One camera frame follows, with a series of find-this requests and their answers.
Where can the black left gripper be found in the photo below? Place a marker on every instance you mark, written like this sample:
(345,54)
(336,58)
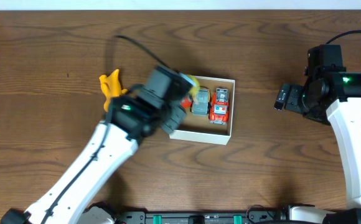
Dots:
(174,118)

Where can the red ball toy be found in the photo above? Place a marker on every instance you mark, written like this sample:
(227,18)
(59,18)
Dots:
(187,102)

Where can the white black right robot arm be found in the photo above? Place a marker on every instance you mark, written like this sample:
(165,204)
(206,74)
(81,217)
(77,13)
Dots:
(333,98)

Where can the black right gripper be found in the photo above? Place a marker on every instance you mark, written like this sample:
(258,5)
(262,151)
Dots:
(292,103)

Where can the orange rubber animal toy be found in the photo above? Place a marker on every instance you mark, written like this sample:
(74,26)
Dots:
(111,87)

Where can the white cardboard box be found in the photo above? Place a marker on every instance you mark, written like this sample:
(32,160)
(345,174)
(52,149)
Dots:
(198,128)

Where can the grey yellow dump truck toy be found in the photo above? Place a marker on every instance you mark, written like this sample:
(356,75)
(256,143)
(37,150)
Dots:
(201,102)

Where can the red fire truck toy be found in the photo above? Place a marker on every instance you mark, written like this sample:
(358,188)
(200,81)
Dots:
(219,109)

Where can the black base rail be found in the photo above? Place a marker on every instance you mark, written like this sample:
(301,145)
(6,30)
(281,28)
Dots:
(100,213)

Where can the yellow round rattle toy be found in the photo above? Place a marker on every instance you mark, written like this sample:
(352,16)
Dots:
(193,92)

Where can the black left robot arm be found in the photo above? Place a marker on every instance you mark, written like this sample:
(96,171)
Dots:
(116,138)

